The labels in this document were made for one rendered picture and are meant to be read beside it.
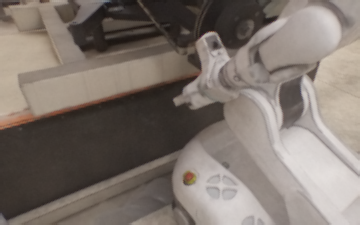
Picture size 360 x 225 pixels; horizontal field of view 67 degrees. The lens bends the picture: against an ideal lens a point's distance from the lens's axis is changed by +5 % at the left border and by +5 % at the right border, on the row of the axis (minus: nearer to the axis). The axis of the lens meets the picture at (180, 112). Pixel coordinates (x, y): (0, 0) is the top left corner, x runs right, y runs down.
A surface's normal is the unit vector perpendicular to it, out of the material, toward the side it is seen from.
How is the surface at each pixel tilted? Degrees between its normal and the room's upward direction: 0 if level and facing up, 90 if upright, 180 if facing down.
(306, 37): 89
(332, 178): 23
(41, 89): 90
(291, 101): 60
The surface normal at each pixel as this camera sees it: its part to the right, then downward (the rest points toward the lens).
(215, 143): 0.54, 0.14
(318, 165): 0.20, -0.58
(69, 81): 0.47, 0.50
